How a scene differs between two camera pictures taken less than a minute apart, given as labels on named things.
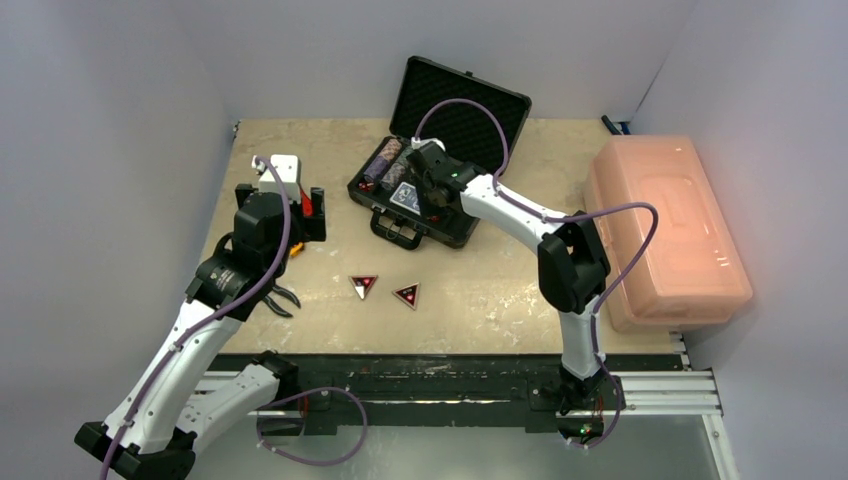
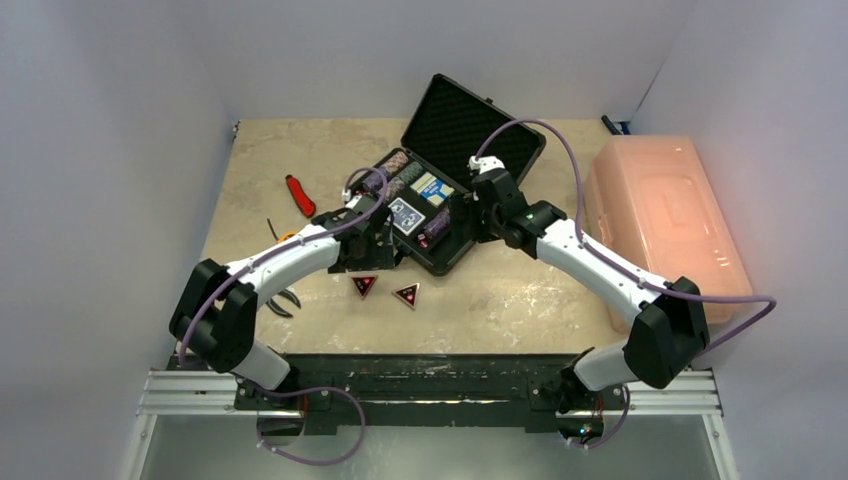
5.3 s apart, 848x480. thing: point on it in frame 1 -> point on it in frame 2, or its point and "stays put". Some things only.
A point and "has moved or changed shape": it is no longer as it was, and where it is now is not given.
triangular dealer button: [409, 294] stays put
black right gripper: [429, 198] -> [482, 216]
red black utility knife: [306, 204] stays put
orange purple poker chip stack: [390, 149] -> [395, 164]
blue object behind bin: [612, 127] stays put
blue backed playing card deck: [406, 196] -> [406, 218]
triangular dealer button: [363, 283] stays put
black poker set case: [477, 120] has moved or changed shape
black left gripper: [308, 228] -> [378, 258]
